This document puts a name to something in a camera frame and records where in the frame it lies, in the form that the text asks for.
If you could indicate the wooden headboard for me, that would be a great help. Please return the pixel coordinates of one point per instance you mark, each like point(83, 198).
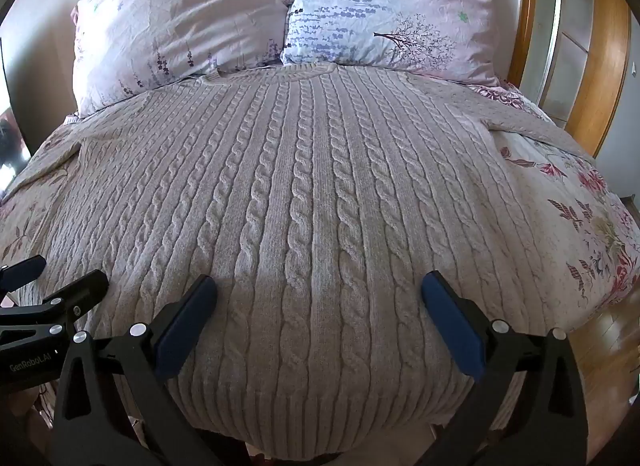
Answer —
point(610, 70)

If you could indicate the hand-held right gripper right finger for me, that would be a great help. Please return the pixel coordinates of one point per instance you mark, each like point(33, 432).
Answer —
point(452, 323)

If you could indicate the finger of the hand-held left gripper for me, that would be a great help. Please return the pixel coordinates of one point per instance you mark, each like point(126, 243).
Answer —
point(27, 271)
point(82, 291)

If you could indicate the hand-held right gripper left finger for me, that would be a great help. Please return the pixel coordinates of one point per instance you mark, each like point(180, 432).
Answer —
point(182, 326)

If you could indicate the floral quilt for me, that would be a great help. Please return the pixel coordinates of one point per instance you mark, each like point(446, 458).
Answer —
point(575, 206)

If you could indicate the white wall socket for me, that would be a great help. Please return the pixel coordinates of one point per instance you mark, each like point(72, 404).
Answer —
point(636, 68)

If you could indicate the tree print pillow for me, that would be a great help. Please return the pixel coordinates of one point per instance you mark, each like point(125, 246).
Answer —
point(390, 5)

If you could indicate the pale lavender print pillow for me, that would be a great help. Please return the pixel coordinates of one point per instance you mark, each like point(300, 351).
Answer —
point(175, 20)

